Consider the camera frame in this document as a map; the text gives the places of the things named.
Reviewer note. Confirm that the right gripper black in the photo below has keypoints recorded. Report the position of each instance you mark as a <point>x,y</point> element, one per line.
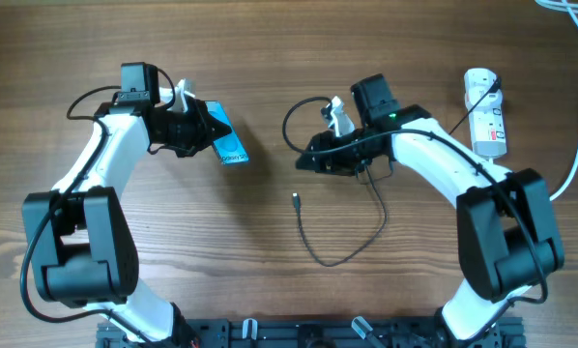
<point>337,165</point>

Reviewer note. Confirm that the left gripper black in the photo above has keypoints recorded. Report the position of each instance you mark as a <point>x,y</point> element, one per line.
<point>203,124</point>

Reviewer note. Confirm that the smartphone with teal screen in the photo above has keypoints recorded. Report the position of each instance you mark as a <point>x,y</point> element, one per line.
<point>229,149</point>

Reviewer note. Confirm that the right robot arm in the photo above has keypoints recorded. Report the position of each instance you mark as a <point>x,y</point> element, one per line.
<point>507,235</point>

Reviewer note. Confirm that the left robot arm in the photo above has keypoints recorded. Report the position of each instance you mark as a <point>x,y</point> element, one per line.
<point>81,259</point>

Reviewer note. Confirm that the white charger plug adapter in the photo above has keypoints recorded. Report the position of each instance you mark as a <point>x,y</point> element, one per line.
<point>483,97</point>

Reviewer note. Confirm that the white power strip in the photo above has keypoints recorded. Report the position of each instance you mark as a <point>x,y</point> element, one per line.
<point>487,126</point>

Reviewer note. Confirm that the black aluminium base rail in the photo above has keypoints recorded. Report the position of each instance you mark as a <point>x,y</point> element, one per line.
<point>395,332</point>

